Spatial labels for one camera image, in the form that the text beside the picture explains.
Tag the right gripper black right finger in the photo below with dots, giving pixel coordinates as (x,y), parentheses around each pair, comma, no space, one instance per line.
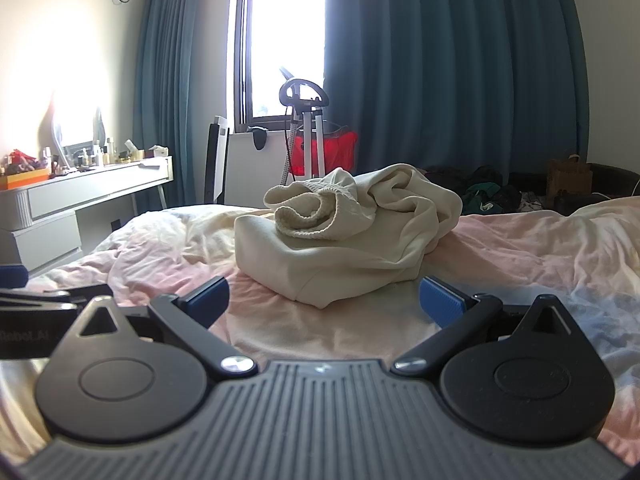
(463,322)

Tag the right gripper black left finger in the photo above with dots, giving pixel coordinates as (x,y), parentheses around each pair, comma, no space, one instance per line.
(185,322)

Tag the cream white sweatpants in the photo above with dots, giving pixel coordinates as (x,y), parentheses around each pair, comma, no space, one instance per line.
(341,236)

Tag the pile of dark clothes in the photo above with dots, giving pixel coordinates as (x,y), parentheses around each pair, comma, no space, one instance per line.
(485,191)

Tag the black white folding chair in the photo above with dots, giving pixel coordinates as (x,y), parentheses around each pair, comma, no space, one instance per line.
(216,161)

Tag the white vanity desk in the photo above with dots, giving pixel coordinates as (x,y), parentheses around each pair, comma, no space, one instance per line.
(53,222)

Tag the pink blue bed sheet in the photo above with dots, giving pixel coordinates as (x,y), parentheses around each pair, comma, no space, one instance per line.
(589,260)

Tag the orange box on desk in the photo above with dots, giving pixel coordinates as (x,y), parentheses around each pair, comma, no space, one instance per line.
(12,181)

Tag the brown paper bag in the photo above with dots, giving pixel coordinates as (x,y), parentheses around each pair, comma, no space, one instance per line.
(569,176)

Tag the red garment on stand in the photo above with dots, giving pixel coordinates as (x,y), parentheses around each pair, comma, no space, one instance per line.
(338,149)

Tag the teal left curtain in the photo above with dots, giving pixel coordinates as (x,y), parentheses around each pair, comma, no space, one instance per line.
(182,84)

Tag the teal curtain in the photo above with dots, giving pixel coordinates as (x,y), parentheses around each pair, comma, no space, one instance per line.
(458,83)
(182,84)

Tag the teal right curtain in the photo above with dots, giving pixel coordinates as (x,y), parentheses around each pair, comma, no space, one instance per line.
(458,83)

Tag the window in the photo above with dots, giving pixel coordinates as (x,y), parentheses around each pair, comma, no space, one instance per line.
(274,40)

